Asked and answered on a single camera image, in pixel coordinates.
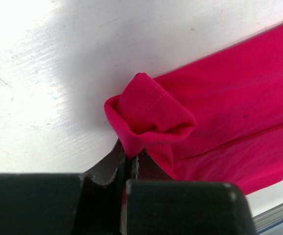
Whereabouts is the aluminium mounting rail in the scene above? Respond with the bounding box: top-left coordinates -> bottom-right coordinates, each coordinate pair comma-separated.
253,203 -> 283,235

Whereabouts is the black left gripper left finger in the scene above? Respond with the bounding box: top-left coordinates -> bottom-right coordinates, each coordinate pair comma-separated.
0,141 -> 125,235

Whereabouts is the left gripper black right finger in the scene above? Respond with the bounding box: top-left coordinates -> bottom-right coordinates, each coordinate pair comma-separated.
121,152 -> 257,235

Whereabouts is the red t-shirt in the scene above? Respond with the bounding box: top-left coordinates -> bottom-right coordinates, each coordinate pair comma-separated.
104,24 -> 283,194

